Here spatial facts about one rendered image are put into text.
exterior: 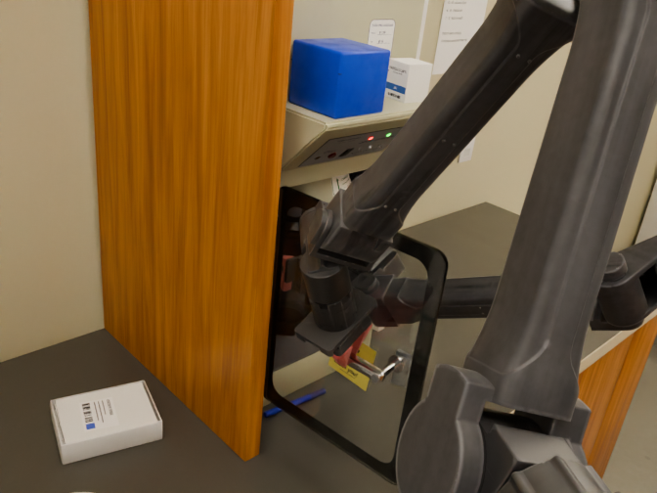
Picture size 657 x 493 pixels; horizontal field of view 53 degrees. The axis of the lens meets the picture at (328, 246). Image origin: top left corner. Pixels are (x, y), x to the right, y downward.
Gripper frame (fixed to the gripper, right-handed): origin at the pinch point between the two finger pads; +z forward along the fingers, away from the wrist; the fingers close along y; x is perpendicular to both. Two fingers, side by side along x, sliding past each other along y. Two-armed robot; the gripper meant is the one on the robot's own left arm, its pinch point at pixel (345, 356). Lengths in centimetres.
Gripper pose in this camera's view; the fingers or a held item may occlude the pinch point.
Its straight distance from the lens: 95.0
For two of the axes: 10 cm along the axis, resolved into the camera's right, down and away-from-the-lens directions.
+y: -6.4, 6.1, -4.7
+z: 1.6, 7.1, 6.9
